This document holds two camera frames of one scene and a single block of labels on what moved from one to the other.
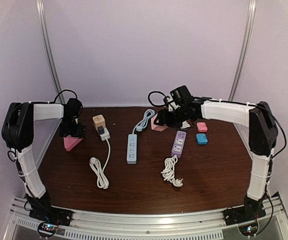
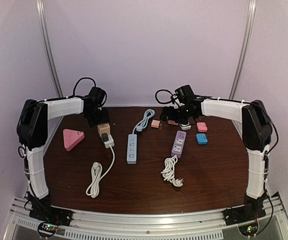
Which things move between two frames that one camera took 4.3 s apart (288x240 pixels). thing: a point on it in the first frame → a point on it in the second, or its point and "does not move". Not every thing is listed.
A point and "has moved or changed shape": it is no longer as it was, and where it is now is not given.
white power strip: x=105 y=136 → x=110 y=142
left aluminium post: x=49 y=54 does not move
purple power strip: x=178 y=143 does not move
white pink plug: x=185 y=125 does not move
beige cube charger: x=98 y=121 has moved or changed shape
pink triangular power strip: x=69 y=142 does not move
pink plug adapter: x=202 y=127 does not move
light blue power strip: x=131 y=155 does not move
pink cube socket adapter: x=157 y=127 has moved or changed shape
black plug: x=101 y=130 → x=105 y=137
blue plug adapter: x=201 y=139 does not move
